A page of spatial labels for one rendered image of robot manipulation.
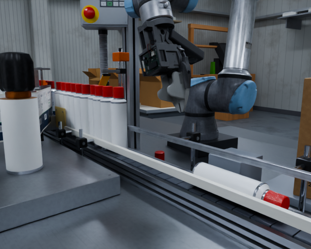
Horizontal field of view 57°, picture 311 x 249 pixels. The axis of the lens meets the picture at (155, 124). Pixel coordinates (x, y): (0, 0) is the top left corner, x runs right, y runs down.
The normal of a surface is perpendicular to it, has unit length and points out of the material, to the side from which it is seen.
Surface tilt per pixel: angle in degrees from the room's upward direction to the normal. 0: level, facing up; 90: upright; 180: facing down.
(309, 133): 90
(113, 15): 90
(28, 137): 90
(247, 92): 97
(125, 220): 0
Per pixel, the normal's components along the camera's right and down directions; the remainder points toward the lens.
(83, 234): 0.00, -0.98
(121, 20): 0.07, 0.18
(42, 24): 0.51, 0.16
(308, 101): -0.64, 0.14
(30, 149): 0.77, 0.12
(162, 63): 0.59, -0.18
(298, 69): -0.86, 0.10
